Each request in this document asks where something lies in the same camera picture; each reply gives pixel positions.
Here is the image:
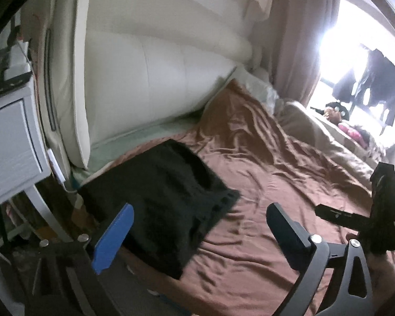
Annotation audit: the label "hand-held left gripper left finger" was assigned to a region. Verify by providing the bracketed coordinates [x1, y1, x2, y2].
[20, 203, 134, 316]

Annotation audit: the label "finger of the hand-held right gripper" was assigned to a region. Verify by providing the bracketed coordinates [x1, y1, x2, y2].
[316, 204, 371, 229]

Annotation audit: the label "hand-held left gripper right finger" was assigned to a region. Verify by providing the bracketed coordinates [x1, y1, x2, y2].
[266, 202, 376, 316]

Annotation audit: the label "black shirt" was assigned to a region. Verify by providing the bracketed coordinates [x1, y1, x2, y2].
[77, 138, 241, 280]

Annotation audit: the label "person's right hand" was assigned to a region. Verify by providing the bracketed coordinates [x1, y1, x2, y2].
[345, 233, 395, 303]

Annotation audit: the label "brown bed sheet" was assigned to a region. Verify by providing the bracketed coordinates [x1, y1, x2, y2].
[112, 79, 395, 316]

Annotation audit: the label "plush toys on windowsill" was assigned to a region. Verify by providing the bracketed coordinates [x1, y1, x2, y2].
[359, 128, 395, 159]

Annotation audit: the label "beige duvet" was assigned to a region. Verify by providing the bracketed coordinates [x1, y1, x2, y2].
[276, 100, 395, 185]

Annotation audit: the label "pale green fitted sheet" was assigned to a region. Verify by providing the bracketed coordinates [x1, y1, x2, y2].
[72, 118, 201, 185]

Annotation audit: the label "black plush toy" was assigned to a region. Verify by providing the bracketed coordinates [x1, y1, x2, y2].
[324, 102, 349, 121]

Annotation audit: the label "hanging dark garment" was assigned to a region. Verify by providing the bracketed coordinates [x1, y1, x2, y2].
[355, 49, 395, 126]
[332, 69, 359, 102]

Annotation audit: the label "white bedside table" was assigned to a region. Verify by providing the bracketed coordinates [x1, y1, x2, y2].
[0, 82, 73, 241]

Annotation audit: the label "white pillow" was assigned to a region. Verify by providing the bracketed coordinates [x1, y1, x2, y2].
[237, 66, 280, 112]

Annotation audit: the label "white padded headboard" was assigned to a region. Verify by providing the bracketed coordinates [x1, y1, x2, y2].
[49, 0, 267, 172]

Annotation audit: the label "pink curtain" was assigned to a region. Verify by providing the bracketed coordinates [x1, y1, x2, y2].
[270, 0, 341, 106]

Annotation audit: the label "black device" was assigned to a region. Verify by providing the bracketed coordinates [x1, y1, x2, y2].
[0, 56, 33, 96]

